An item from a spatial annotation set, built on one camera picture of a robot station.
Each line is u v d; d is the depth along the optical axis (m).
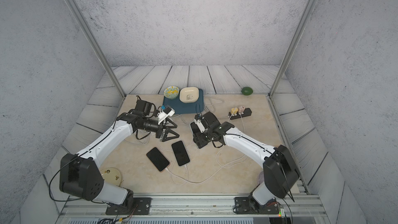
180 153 0.91
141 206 0.73
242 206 0.73
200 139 0.74
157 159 0.89
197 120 0.76
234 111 1.05
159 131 0.68
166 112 0.70
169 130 0.68
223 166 0.85
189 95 1.18
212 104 1.17
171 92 1.19
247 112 1.08
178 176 0.82
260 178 0.81
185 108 1.13
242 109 1.05
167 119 0.71
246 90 1.19
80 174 0.44
